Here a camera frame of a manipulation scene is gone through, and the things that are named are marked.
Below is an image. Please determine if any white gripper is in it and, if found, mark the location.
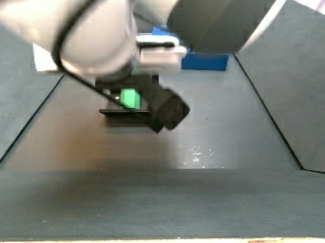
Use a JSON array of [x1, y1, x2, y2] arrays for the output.
[[136, 34, 188, 74]]

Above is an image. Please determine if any green hexagonal prism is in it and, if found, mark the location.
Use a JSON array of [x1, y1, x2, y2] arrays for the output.
[[121, 88, 141, 109]]

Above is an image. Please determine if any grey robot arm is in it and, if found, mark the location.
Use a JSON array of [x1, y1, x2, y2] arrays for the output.
[[0, 0, 277, 76]]

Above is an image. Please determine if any blue foam shape-sorter block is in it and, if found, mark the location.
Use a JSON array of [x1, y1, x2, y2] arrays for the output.
[[152, 27, 231, 72]]

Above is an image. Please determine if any black curved holder stand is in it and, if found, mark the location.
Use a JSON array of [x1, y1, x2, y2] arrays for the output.
[[95, 75, 150, 124]]

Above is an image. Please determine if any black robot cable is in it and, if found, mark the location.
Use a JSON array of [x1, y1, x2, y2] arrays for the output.
[[51, 0, 150, 125]]

